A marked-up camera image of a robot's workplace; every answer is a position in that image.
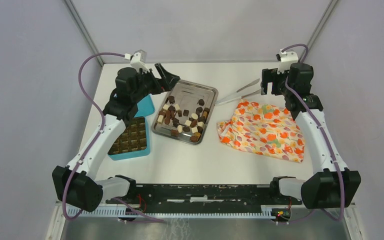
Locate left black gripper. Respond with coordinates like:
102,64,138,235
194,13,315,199
131,63,180,103

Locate metal serving tongs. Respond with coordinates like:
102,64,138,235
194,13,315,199
215,78,262,106

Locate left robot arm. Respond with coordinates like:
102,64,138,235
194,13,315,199
51,63,181,212

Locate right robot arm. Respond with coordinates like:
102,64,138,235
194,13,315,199
260,63,361,210

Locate teal chocolate box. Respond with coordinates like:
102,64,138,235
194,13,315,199
108,116,151,161

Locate teal box lid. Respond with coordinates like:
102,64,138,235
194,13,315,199
113,94,156,119

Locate silver metal tray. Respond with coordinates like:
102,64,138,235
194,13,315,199
151,80,218,145

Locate pile of assorted chocolates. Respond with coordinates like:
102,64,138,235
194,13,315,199
151,93,211,145

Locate floral cloth bag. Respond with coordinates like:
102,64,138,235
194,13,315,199
216,99,305,163

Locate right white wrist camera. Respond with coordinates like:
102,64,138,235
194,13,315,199
276,49,299,75

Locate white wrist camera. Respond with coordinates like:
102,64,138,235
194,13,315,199
124,49,150,73
276,49,299,75

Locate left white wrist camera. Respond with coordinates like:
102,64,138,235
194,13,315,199
124,49,150,73

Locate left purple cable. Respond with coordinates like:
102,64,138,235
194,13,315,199
61,52,165,224

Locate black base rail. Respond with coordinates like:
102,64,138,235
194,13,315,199
121,183,302,214

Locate white slotted cable duct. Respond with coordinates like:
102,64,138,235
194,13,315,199
66,204,279,220

